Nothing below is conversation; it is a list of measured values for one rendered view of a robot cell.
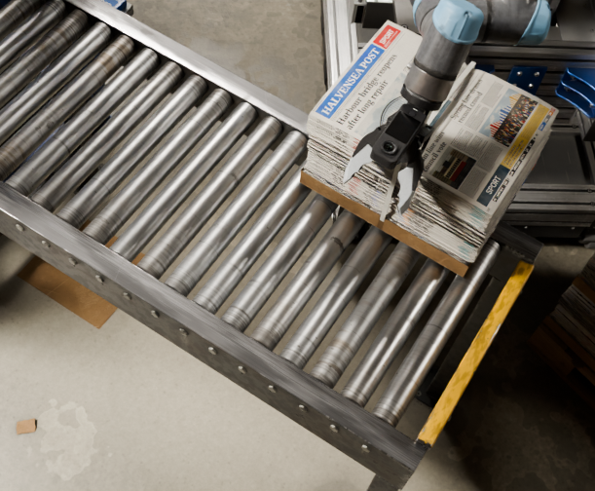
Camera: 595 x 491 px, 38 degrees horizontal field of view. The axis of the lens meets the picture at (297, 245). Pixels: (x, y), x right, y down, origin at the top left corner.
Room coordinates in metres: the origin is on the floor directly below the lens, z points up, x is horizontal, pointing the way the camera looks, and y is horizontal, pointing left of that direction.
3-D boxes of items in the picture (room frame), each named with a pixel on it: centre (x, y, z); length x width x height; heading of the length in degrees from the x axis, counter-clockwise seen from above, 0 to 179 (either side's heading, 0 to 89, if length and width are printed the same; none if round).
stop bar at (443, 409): (0.69, -0.36, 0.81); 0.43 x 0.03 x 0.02; 155
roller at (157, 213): (0.98, 0.24, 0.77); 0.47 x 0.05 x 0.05; 155
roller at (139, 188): (1.00, 0.30, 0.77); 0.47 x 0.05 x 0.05; 155
